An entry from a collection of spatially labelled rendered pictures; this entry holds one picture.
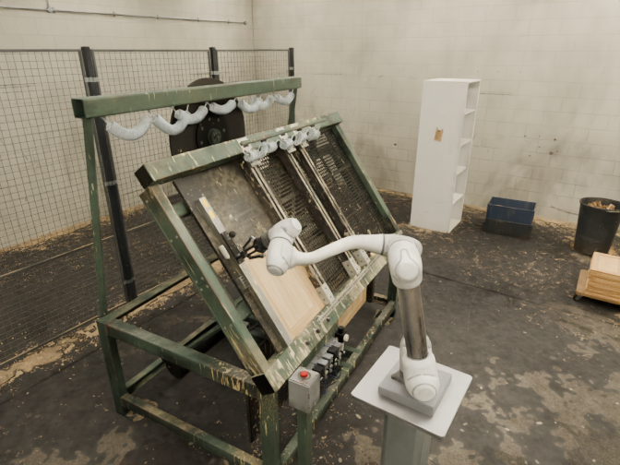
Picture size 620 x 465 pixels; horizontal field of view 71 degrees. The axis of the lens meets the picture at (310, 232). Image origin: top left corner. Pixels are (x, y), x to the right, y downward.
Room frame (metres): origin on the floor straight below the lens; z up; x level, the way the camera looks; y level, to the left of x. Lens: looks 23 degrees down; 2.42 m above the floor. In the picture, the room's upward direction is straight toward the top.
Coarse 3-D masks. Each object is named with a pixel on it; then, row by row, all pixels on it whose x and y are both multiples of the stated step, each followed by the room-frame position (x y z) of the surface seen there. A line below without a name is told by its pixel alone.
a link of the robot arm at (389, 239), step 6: (390, 234) 1.88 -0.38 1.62; (396, 234) 1.89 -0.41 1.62; (390, 240) 1.83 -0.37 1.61; (396, 240) 1.81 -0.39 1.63; (408, 240) 1.80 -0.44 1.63; (414, 240) 1.85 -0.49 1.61; (384, 246) 1.83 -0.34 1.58; (420, 246) 1.83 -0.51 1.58; (384, 252) 1.83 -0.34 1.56; (420, 252) 1.81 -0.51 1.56
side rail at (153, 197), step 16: (144, 192) 2.10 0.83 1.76; (160, 192) 2.09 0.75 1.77; (160, 208) 2.05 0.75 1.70; (160, 224) 2.06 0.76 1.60; (176, 224) 2.02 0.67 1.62; (176, 240) 2.01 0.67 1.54; (192, 240) 2.02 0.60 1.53; (192, 256) 1.96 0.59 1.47; (192, 272) 1.97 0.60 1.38; (208, 272) 1.95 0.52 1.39; (208, 288) 1.92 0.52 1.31; (208, 304) 1.92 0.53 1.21; (224, 304) 1.89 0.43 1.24; (224, 320) 1.88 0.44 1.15; (240, 320) 1.88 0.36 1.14; (240, 336) 1.83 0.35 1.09; (240, 352) 1.84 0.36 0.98; (256, 352) 1.82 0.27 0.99; (256, 368) 1.79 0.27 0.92
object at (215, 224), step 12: (204, 216) 2.24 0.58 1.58; (216, 216) 2.26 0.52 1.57; (216, 228) 2.20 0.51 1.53; (228, 252) 2.17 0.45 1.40; (240, 264) 2.14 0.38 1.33; (240, 276) 2.13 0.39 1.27; (252, 276) 2.15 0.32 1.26; (252, 288) 2.10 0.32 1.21; (264, 300) 2.09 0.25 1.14; (264, 312) 2.06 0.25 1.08; (276, 324) 2.03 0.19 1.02; (288, 336) 2.03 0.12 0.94
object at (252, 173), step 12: (264, 144) 2.66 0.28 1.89; (264, 156) 2.68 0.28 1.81; (252, 168) 2.69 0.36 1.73; (252, 180) 2.68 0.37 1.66; (264, 180) 2.70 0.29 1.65; (264, 192) 2.63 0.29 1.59; (264, 204) 2.64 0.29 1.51; (276, 204) 2.64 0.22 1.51; (276, 216) 2.59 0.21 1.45; (312, 264) 2.51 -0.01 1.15; (312, 276) 2.47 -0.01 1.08; (324, 288) 2.45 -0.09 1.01; (324, 300) 2.42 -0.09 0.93
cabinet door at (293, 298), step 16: (256, 272) 2.22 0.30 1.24; (288, 272) 2.39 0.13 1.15; (304, 272) 2.49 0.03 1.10; (272, 288) 2.22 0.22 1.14; (288, 288) 2.30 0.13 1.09; (304, 288) 2.40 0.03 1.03; (272, 304) 2.13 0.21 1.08; (288, 304) 2.22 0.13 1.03; (304, 304) 2.31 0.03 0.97; (320, 304) 2.40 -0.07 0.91; (288, 320) 2.14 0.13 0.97; (304, 320) 2.22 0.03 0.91
